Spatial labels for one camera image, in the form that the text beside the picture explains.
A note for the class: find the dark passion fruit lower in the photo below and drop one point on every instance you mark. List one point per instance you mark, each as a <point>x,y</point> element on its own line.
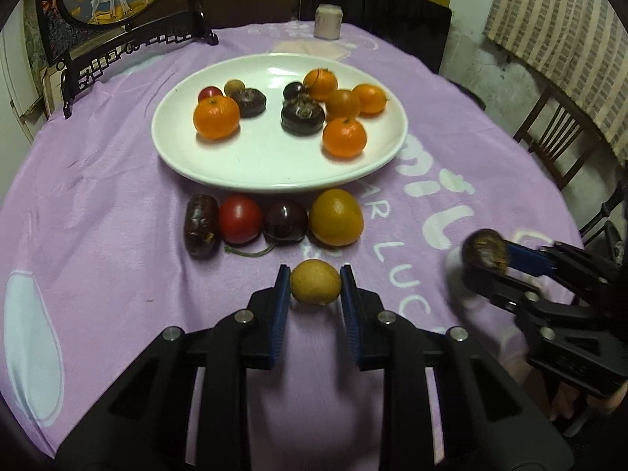
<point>251,102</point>

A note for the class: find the orange tangerine with stem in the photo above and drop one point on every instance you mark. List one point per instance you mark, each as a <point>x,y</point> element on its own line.
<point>372,98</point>

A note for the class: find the large dark passion fruit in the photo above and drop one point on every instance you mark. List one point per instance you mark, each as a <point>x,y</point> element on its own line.
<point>485,248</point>

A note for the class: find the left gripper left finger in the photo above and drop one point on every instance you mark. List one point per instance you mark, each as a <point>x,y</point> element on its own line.
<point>264,340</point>

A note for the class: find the dark plum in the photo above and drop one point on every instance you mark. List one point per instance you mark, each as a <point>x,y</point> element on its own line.
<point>285,222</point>

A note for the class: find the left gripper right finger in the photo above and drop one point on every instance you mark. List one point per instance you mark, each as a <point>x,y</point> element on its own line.
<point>360,310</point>

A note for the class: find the orange tangerine lower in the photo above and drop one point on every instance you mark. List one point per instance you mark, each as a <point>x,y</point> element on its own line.
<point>216,118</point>

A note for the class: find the orange tangerine on plate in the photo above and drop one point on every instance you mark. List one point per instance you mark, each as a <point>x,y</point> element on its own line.
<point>320,84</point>

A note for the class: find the white oval plate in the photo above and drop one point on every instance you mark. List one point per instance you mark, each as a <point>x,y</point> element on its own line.
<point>261,156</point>

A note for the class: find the round painted screen ornament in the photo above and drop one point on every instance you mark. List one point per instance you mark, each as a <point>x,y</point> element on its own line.
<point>83,38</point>

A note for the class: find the red cherry tomato top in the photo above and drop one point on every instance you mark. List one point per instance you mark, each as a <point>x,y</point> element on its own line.
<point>240,220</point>

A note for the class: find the red cherry tomato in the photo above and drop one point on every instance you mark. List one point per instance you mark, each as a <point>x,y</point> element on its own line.
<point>240,220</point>
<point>209,93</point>

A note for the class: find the dark cherry with stem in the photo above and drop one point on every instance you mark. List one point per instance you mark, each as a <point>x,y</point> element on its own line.
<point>294,90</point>

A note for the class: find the yellow-orange orange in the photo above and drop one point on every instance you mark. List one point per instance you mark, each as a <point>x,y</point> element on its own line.
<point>336,218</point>

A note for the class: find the large orange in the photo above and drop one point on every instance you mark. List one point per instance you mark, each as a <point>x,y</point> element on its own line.
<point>344,138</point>

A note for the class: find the purple tablecloth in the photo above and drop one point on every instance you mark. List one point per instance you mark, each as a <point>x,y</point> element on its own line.
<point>92,261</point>

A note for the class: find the wooden chair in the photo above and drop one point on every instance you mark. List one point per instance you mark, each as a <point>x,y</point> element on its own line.
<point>568,140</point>

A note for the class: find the small yellow-green longan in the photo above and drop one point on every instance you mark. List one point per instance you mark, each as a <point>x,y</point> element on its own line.
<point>232,86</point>

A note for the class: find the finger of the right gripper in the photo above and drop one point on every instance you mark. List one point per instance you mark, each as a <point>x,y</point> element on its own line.
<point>529,261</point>
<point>501,290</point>

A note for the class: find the orange tangerine middle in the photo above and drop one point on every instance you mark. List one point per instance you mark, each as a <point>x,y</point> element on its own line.
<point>342,103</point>

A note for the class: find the tan longan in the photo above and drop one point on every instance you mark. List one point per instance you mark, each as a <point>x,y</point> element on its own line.
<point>315,282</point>

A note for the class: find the dark passion fruit top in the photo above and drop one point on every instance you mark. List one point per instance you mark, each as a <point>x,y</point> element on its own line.
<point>302,117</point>

